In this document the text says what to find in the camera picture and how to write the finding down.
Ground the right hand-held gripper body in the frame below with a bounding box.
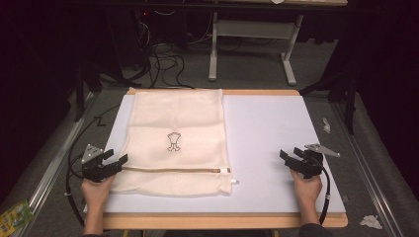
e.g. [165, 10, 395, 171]
[297, 142, 341, 180]

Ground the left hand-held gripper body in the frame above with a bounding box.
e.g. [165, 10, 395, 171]
[80, 143, 123, 184]

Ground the cream mesh laundry bag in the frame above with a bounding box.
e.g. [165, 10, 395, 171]
[110, 87, 240, 198]

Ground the person's left hand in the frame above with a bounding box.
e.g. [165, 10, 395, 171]
[81, 175, 117, 207]

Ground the person's right hand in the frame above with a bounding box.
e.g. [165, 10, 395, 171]
[290, 169, 323, 209]

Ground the black stand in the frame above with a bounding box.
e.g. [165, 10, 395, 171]
[298, 71, 360, 136]
[72, 60, 104, 123]

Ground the crumpled white paper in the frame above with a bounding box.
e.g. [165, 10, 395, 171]
[359, 214, 384, 231]

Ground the green printed packet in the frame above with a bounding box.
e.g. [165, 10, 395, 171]
[0, 199, 36, 237]

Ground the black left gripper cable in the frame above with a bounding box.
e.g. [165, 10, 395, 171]
[64, 104, 122, 228]

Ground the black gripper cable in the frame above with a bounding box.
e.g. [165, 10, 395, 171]
[64, 104, 122, 228]
[315, 160, 332, 225]

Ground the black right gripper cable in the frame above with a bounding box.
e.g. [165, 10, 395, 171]
[315, 160, 332, 225]

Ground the metal floor rail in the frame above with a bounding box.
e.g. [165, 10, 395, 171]
[13, 92, 97, 237]
[330, 101, 407, 237]

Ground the bundle of black floor cables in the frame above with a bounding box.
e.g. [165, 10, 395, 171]
[129, 9, 199, 91]

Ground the white metal desk frame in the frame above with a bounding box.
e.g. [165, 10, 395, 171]
[208, 11, 305, 87]

